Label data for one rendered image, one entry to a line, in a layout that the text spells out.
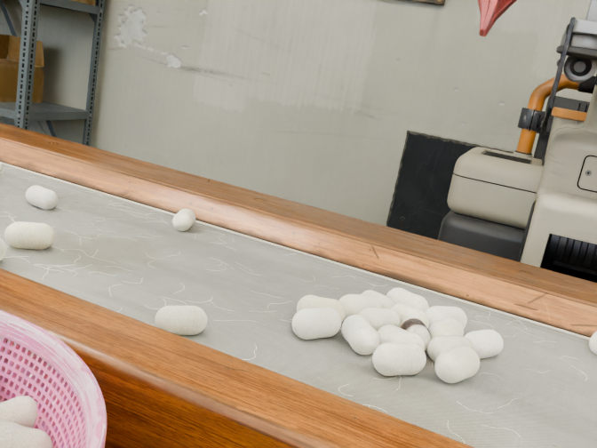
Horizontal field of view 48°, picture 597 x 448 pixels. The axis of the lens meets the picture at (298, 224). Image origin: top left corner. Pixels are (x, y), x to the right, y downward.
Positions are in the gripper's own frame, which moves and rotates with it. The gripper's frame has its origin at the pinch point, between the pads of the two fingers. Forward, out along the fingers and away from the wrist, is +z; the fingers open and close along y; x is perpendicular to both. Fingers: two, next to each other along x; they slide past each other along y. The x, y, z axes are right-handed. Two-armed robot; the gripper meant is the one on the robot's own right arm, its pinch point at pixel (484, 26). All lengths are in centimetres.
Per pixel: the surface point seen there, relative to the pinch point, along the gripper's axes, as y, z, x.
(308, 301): -4.8, 35.6, -17.3
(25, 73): -169, -31, 125
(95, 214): -31.9, 31.9, -6.2
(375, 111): -49, -60, 163
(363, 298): -1.4, 33.8, -14.4
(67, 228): -30.4, 34.8, -11.8
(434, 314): 3.9, 33.2, -12.5
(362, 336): 0.2, 37.0, -19.9
